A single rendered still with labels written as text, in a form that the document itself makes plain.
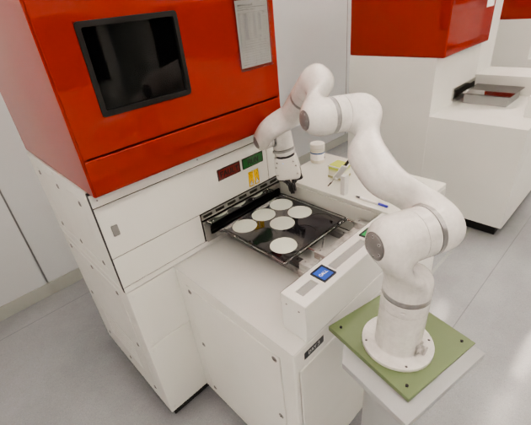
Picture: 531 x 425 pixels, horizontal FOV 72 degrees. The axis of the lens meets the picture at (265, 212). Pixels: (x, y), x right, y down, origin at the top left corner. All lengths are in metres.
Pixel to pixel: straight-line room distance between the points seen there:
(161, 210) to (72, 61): 0.55
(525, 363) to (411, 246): 1.61
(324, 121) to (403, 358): 0.65
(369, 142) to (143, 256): 0.88
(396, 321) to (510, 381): 1.31
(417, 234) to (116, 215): 0.91
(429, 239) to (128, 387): 1.78
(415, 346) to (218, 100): 0.98
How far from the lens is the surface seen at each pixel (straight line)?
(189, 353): 1.79
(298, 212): 1.53
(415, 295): 0.93
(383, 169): 0.91
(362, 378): 1.06
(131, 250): 1.36
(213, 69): 1.32
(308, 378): 1.25
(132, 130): 1.18
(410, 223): 0.83
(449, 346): 1.17
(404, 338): 1.03
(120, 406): 2.19
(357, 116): 1.03
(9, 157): 2.69
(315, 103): 0.99
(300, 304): 1.03
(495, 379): 2.23
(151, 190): 1.31
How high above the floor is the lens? 1.69
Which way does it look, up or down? 31 degrees down
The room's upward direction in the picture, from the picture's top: 6 degrees counter-clockwise
